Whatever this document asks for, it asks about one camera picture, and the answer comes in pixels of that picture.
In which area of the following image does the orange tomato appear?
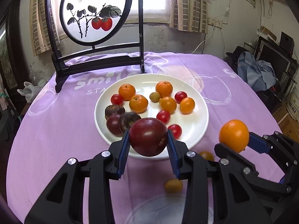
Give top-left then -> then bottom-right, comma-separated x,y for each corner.
180,97 -> 195,114

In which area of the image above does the dark purple tomato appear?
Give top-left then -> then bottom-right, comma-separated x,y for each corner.
129,118 -> 168,157
106,114 -> 123,137

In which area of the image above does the dark purple tomato back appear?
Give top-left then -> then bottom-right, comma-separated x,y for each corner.
106,114 -> 123,137

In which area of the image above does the red cherry tomato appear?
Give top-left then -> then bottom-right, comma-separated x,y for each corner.
174,91 -> 187,104

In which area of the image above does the yellow oblong tomato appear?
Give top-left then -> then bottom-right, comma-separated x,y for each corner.
159,97 -> 177,114

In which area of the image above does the dark wrinkled fruit back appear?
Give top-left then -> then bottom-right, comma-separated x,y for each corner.
119,112 -> 141,133

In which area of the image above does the dark brown fruit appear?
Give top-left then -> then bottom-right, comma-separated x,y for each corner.
104,105 -> 125,120

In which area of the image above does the large mandarin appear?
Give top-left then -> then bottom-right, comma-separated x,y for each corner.
156,81 -> 173,98
129,95 -> 149,114

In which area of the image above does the small green-yellow fruit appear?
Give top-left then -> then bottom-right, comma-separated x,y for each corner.
149,91 -> 161,103

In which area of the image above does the small red tomato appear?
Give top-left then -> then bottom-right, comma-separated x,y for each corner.
110,94 -> 124,106

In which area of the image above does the green-brown round citrus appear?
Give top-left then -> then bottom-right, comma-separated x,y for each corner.
199,151 -> 214,161

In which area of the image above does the small yellow-green fruit centre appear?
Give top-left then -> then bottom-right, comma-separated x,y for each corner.
164,179 -> 184,194

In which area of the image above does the blue clothes pile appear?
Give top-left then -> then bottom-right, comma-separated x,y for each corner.
237,52 -> 277,92

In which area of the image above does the purple printed tablecloth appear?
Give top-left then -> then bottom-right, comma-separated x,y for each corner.
7,52 -> 279,223

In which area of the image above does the black monitor on rack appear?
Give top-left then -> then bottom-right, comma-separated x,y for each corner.
254,36 -> 298,96

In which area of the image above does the white oval plate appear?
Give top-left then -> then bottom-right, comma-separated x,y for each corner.
94,73 -> 209,149

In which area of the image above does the white plastic bag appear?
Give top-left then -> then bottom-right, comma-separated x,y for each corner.
17,80 -> 46,104

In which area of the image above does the round painted screen stand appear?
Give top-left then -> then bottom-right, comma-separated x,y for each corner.
44,0 -> 147,94

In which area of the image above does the right window curtain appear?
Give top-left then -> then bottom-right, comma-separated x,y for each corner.
170,0 -> 208,33

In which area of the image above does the window curtain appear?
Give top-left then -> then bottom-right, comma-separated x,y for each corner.
29,0 -> 51,56
170,0 -> 208,33

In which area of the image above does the left window curtain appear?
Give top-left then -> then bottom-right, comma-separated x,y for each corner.
29,0 -> 51,56

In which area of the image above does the white power cable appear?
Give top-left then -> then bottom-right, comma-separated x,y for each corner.
190,26 -> 215,55

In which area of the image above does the white wall socket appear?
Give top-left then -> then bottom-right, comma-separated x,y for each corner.
208,18 -> 223,29

